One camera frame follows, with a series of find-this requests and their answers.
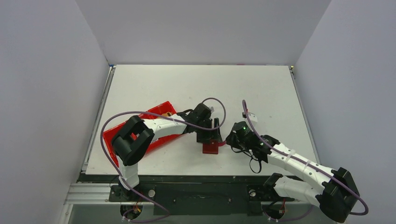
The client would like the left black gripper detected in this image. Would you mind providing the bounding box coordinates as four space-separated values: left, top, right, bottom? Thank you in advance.
195 118 221 145

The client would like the red leather card holder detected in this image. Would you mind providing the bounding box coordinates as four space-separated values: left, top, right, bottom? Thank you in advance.
202 140 226 154

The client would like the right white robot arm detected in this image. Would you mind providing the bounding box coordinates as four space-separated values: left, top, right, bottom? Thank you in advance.
226 121 360 223

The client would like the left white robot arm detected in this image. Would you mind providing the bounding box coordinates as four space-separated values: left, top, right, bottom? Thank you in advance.
111 103 224 201

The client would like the gold brown card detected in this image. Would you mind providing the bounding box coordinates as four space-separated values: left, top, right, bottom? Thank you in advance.
162 112 172 117

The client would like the red plastic compartment tray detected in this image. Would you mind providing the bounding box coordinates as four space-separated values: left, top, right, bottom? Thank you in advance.
102 101 183 168

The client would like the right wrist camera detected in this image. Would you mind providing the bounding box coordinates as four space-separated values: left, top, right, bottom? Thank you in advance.
242 112 258 123

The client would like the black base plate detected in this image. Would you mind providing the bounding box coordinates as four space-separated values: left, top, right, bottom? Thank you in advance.
77 175 327 217

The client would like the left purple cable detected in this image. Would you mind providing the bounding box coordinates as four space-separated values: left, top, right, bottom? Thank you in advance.
99 98 227 217

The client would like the purple cable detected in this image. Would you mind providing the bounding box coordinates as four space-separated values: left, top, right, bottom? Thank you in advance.
99 98 227 217
241 99 369 223

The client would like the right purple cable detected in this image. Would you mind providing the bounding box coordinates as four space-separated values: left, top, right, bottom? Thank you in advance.
241 99 369 223

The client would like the aluminium rail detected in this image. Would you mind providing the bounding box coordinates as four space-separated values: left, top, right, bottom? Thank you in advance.
63 182 343 205

